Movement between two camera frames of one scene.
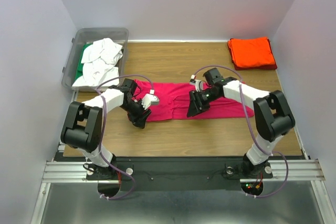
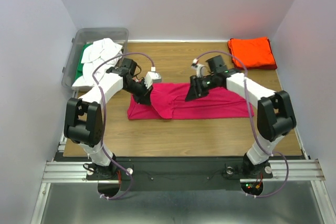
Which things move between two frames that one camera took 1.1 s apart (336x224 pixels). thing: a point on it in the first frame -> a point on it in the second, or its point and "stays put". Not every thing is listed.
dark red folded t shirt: (262, 67) stays put
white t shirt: (100, 59) stays put
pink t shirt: (174, 98) stays put
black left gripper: (139, 120) -> (144, 97)
